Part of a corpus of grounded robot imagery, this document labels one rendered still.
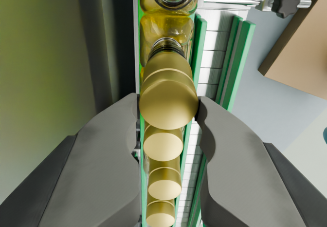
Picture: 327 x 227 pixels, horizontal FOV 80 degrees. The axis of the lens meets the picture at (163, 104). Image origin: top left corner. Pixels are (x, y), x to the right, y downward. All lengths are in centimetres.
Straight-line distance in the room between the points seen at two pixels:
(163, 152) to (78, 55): 19
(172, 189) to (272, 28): 50
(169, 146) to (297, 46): 49
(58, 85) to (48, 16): 7
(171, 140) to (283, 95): 59
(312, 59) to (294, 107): 19
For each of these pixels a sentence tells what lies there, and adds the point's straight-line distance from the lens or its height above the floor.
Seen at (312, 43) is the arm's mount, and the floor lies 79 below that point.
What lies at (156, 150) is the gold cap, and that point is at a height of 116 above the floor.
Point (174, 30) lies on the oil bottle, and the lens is 19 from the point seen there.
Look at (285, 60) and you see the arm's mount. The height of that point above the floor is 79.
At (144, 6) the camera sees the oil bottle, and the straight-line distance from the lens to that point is 20.
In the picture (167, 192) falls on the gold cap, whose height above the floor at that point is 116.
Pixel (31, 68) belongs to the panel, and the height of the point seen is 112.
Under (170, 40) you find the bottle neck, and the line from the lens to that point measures 18.
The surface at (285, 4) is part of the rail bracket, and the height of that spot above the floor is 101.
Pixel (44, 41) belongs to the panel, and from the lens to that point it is 23.
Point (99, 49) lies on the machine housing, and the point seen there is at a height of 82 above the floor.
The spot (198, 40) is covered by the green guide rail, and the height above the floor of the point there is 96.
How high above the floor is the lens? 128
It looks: 57 degrees down
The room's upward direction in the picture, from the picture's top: 180 degrees clockwise
